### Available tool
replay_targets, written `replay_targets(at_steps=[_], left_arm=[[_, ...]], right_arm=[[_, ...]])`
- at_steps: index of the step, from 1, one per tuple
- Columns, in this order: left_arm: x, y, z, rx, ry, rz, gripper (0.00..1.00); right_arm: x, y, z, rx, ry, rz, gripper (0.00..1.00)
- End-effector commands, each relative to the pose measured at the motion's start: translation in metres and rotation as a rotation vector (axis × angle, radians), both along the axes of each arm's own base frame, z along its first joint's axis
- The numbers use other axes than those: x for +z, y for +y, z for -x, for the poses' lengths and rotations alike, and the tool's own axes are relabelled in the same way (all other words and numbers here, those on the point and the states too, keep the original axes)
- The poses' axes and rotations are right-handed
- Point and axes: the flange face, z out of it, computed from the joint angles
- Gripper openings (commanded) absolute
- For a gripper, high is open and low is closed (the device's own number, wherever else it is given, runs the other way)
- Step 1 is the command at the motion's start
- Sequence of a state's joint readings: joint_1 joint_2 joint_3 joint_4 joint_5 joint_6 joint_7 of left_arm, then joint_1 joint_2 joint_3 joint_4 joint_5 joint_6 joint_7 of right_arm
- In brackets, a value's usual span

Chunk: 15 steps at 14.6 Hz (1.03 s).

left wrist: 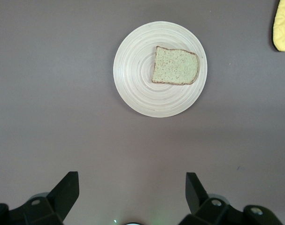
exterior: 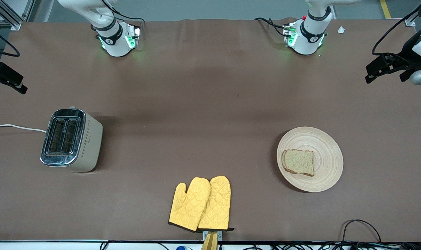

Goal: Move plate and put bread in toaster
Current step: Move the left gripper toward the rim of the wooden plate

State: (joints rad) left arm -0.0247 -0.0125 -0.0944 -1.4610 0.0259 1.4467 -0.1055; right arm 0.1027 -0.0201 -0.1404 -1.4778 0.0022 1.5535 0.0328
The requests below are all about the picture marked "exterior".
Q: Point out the wooden stick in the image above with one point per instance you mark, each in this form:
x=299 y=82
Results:
x=210 y=243

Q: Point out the chrome and cream toaster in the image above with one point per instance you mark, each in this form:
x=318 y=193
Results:
x=87 y=146

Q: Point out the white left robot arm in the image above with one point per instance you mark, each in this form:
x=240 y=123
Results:
x=309 y=36

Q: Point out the grey metal bracket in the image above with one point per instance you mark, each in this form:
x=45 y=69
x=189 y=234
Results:
x=220 y=235

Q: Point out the small white paper scrap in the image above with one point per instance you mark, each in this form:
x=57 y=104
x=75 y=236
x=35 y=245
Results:
x=341 y=30

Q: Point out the brown table cover sheet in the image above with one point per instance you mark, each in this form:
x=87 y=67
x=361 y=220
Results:
x=210 y=86

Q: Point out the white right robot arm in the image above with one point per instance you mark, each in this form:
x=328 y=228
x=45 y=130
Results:
x=115 y=38

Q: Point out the round wooden plate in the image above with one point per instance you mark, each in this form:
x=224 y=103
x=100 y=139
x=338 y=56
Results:
x=326 y=139

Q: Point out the yellow quilted oven mitt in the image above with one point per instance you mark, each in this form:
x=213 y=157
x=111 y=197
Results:
x=187 y=208
x=218 y=205

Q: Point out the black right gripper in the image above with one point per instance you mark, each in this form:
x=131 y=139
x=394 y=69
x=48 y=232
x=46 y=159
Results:
x=2 y=73

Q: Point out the brown bread slice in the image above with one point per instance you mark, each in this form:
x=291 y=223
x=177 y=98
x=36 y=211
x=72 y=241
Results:
x=299 y=162

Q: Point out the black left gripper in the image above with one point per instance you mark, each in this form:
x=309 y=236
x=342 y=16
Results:
x=406 y=52

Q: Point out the aluminium frame profile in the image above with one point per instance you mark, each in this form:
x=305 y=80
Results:
x=9 y=19
x=411 y=21

